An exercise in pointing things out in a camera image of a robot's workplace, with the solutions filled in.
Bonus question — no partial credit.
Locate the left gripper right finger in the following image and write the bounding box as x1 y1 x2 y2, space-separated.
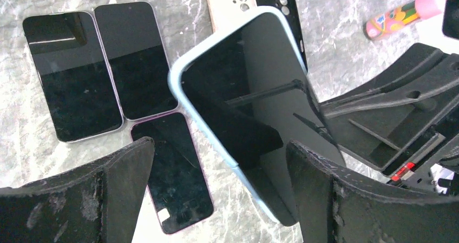
286 141 458 242

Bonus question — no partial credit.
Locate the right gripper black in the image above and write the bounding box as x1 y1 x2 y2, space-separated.
320 43 458 191

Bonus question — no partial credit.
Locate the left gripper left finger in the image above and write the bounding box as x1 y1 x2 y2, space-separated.
1 137 155 242

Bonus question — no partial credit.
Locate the phone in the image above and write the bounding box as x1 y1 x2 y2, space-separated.
130 113 214 234
168 6 345 226
22 11 123 142

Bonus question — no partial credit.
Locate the black smartphone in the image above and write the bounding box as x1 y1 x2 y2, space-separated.
94 2 178 120

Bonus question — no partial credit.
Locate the black phone case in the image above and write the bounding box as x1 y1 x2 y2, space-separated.
256 0 307 69

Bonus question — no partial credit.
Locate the beige phone case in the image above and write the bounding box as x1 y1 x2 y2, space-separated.
207 0 257 32

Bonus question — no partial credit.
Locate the pink capped small bottle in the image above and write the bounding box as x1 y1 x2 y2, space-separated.
363 0 446 41

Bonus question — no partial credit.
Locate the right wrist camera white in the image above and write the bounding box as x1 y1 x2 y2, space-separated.
442 0 458 40

